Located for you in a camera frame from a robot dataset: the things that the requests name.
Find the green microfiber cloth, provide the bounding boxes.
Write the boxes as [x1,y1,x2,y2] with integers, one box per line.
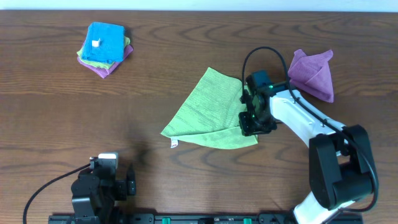
[161,67,258,149]

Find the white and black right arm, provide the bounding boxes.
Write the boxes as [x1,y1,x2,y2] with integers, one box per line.
[239,81,379,223]

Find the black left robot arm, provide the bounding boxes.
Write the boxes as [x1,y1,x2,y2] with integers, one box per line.
[71,162,136,223]

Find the crumpled purple cloth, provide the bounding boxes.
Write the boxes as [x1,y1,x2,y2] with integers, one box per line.
[288,49,334,103]

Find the folded green cloth in stack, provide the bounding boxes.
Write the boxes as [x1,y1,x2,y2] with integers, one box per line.
[76,36,131,70]

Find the folded purple cloth in stack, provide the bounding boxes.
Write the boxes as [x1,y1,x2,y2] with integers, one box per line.
[77,46,134,78]

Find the folded blue cloth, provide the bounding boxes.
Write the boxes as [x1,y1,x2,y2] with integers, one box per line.
[81,22,125,63]

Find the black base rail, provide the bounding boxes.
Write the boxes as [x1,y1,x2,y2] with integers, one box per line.
[48,213,364,224]

